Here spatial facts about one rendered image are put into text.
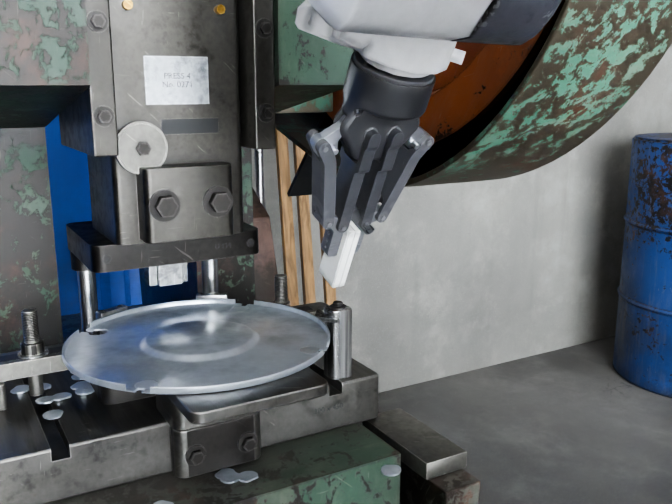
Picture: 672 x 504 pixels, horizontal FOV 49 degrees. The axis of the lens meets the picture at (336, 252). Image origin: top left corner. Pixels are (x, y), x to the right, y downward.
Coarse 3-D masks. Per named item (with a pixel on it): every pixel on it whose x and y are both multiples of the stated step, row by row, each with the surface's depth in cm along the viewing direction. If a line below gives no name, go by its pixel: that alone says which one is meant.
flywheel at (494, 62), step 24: (552, 24) 77; (456, 48) 95; (480, 48) 91; (504, 48) 82; (528, 48) 79; (456, 72) 95; (480, 72) 86; (504, 72) 83; (336, 96) 115; (432, 96) 94; (456, 96) 90; (480, 96) 87; (504, 96) 85; (432, 120) 95; (456, 120) 91; (480, 120) 89; (456, 144) 99
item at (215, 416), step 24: (264, 384) 71; (288, 384) 71; (312, 384) 71; (168, 408) 78; (192, 408) 66; (216, 408) 66; (240, 408) 67; (264, 408) 68; (192, 432) 78; (216, 432) 79; (240, 432) 81; (192, 456) 78; (216, 456) 80; (240, 456) 82
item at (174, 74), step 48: (144, 0) 76; (192, 0) 79; (144, 48) 77; (192, 48) 80; (144, 96) 78; (192, 96) 81; (144, 144) 77; (192, 144) 82; (240, 144) 85; (96, 192) 86; (144, 192) 78; (192, 192) 80; (240, 192) 86; (144, 240) 79
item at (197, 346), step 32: (96, 320) 87; (128, 320) 89; (160, 320) 89; (192, 320) 87; (224, 320) 89; (256, 320) 89; (288, 320) 89; (320, 320) 87; (64, 352) 78; (96, 352) 79; (128, 352) 79; (160, 352) 77; (192, 352) 77; (224, 352) 77; (256, 352) 79; (288, 352) 79; (320, 352) 77; (96, 384) 70; (128, 384) 70; (160, 384) 70; (192, 384) 70; (224, 384) 69; (256, 384) 70
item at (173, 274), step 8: (176, 264) 90; (184, 264) 91; (144, 272) 91; (152, 272) 89; (160, 272) 89; (168, 272) 89; (176, 272) 90; (184, 272) 91; (152, 280) 89; (160, 280) 89; (168, 280) 90; (176, 280) 90; (184, 280) 92
